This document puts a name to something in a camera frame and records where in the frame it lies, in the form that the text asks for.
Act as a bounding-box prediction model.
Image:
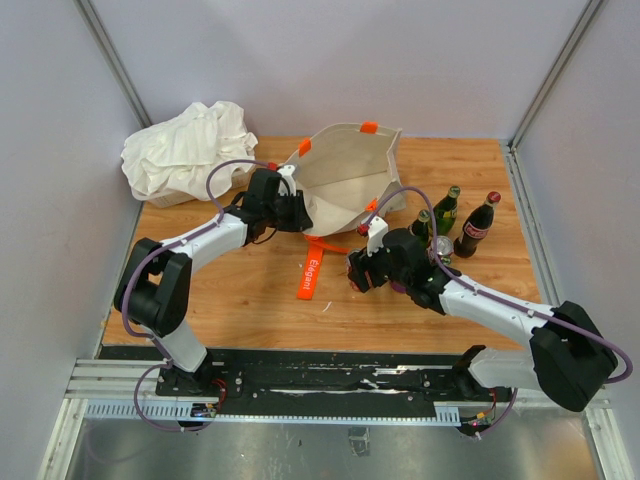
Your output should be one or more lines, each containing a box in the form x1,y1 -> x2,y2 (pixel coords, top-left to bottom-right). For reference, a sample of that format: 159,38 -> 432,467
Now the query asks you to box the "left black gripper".
265,189 -> 315,233

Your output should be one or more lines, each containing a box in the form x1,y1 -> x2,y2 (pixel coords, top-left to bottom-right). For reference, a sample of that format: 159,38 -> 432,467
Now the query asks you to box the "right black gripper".
349,241 -> 410,292

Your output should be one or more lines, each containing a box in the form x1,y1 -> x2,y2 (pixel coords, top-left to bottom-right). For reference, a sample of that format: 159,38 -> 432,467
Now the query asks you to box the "green bottle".
346,249 -> 363,293
434,186 -> 461,235
409,209 -> 432,249

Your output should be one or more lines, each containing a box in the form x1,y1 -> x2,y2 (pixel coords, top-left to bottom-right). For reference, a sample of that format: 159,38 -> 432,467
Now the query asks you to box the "red cola can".
427,235 -> 454,265

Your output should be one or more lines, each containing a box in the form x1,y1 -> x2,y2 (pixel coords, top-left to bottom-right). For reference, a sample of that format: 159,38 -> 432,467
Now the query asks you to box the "green bottle front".
434,186 -> 461,235

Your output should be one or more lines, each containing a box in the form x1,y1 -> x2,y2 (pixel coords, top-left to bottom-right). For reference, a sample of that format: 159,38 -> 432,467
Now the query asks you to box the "beige canvas tote bag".
287,122 -> 406,300

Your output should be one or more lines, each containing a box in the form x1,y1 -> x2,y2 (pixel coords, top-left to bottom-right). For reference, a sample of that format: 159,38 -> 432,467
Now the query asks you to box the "dark cola glass bottle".
454,191 -> 501,258

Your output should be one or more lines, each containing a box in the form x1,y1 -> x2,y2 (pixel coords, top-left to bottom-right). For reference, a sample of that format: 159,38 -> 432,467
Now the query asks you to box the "purple soda can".
391,282 -> 406,294

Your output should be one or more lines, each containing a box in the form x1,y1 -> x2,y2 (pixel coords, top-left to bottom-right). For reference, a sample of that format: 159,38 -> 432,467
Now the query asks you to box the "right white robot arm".
347,229 -> 618,412

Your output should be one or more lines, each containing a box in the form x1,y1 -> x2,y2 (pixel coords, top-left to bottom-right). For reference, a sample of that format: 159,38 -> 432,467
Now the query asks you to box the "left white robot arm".
114,165 -> 313,396

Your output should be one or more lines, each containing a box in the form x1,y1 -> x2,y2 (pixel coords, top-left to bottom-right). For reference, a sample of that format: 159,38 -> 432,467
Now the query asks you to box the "crumpled white cloth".
121,101 -> 258,195

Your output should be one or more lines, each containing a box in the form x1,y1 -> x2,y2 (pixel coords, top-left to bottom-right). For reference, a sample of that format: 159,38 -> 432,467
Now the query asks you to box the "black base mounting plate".
154,347 -> 516,420

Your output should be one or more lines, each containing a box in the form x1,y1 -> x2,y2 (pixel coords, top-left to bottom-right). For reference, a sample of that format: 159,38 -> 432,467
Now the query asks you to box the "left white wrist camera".
276,164 -> 298,196

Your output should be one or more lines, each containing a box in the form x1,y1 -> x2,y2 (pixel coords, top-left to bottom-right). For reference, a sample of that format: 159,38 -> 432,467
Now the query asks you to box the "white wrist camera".
276,164 -> 298,196
357,216 -> 389,257

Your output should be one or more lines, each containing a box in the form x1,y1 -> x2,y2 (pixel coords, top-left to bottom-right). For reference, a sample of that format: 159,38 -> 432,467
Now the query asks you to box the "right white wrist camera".
357,216 -> 389,257

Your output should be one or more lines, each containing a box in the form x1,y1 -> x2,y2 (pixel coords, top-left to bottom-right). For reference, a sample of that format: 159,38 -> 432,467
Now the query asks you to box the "aluminium rail frame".
64,357 -> 611,426

